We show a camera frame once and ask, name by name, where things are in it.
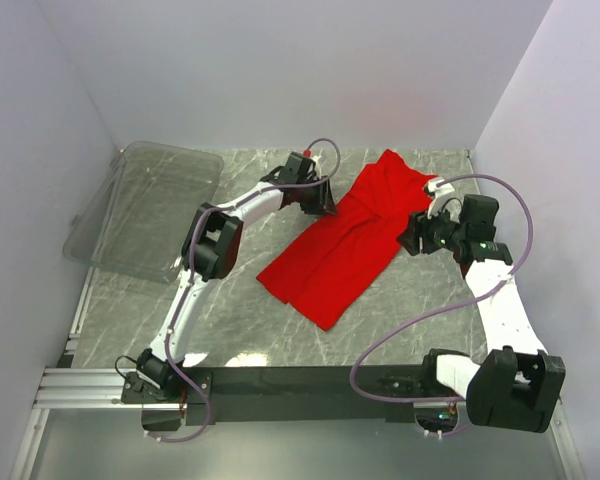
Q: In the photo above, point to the red t shirt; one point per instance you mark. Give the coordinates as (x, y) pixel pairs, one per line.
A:
(327, 267)

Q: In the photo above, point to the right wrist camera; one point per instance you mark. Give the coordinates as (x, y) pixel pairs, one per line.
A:
(440, 191)

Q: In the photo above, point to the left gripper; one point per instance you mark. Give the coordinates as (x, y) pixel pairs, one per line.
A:
(324, 202)

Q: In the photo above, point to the clear plastic bin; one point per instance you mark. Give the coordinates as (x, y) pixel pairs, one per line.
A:
(137, 222)

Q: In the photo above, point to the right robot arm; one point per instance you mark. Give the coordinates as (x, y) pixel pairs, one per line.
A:
(518, 384)

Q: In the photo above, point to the black base beam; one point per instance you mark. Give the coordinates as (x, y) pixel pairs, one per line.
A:
(260, 394)

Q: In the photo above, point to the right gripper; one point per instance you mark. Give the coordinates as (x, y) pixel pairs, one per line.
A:
(409, 238)

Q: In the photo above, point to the aluminium rail frame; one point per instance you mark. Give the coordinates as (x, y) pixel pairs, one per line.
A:
(85, 432)

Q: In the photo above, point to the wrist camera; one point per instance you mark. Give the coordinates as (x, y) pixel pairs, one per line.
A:
(317, 157)
(440, 191)

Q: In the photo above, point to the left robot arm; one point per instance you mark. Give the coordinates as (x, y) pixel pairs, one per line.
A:
(210, 252)

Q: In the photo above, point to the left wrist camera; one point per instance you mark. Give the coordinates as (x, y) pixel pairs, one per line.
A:
(317, 157)

